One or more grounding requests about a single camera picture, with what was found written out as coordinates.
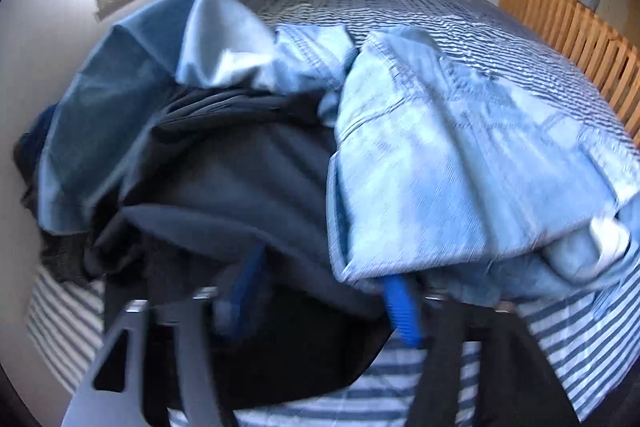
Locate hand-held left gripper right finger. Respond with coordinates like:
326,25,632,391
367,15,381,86
380,274,581,427

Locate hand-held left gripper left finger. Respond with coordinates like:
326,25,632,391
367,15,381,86
60,247,268,427

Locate dark grey pants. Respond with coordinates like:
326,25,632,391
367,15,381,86
82,84,396,410

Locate light blue jeans pants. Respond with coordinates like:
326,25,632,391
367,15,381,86
37,0,640,305

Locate blue striped bed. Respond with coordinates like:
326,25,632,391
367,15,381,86
25,0,640,427

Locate wooden slatted rail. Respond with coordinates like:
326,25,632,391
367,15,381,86
499,0,640,142

